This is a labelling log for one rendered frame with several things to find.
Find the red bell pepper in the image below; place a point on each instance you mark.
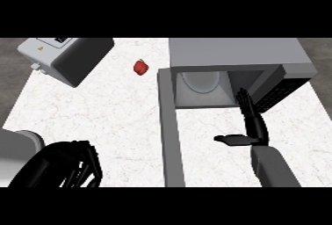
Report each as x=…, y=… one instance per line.
x=141, y=67

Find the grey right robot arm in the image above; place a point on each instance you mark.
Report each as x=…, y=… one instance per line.
x=272, y=167

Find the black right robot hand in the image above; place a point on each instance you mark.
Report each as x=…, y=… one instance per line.
x=253, y=126

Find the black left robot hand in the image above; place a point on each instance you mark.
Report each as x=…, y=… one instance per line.
x=65, y=164

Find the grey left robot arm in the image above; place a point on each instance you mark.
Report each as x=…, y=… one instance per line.
x=17, y=152

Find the grey microwave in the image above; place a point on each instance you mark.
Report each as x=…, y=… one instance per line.
x=242, y=67

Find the grey microwave door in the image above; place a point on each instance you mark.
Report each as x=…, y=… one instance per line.
x=170, y=132

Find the grey toaster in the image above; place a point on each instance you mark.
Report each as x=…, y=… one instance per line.
x=70, y=58

